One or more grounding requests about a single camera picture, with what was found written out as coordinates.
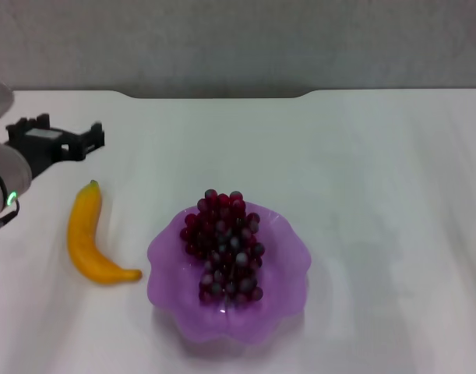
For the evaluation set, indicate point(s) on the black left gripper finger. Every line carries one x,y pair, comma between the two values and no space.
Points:
29,122
91,140

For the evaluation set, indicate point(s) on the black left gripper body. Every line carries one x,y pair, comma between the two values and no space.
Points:
43,146

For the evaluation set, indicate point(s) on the yellow banana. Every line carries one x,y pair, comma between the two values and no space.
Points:
82,237

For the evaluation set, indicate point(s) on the dark red grape bunch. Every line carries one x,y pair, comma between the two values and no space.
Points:
226,249

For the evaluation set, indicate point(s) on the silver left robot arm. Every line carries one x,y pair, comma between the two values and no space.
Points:
4,171

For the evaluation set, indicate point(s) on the purple translucent scalloped bowl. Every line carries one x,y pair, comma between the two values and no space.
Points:
276,272

